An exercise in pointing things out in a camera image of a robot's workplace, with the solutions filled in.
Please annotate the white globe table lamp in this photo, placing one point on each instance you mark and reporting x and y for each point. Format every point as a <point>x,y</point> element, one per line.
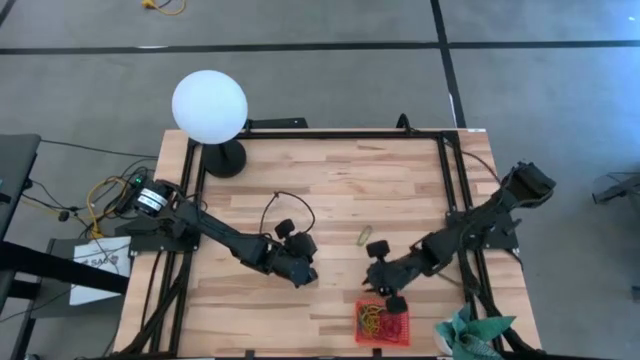
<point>210,105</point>

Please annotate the grey chair base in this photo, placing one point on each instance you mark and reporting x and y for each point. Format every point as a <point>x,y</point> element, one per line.
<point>617,187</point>

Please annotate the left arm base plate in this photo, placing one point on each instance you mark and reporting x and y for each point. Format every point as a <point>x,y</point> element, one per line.
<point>150,242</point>

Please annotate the black desk crossbar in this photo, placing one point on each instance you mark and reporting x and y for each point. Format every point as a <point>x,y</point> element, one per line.
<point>60,267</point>

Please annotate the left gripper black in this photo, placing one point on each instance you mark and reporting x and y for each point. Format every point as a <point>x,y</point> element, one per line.
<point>295,260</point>

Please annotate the orange plastic basket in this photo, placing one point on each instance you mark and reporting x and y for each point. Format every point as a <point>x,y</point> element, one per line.
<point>400,341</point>

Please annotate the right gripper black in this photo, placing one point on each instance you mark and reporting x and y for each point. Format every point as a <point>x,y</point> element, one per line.
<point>395,272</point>

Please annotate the red rubber band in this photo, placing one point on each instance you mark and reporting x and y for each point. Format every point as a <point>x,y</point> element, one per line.
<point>392,330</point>

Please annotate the yellow rubber band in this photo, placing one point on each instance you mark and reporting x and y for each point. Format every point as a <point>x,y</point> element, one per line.
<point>370,317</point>

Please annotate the teal fabric plant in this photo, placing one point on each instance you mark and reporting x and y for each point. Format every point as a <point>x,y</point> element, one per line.
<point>475,332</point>

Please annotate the grey desk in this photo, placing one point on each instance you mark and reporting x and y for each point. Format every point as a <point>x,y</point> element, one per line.
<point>15,165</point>

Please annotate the black box green light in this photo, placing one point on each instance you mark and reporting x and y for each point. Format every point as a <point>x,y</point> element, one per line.
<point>137,179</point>

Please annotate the small white pot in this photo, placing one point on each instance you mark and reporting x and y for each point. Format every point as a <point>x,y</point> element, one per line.
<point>440,345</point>

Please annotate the green rubber band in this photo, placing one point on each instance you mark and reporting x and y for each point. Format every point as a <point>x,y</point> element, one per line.
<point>365,235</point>

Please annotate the white paper sheet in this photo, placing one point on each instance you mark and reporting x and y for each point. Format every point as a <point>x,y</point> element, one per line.
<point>92,295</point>

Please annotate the grey box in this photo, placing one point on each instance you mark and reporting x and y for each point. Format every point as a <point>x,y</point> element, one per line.
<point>59,246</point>

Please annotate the black bracket plate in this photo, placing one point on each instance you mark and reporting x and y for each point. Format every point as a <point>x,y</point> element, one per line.
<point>280,123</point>

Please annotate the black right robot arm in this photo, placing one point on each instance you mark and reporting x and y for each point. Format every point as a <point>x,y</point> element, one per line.
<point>480,225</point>

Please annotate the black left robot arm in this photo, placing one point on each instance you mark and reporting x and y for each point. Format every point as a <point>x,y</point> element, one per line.
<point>220,232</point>

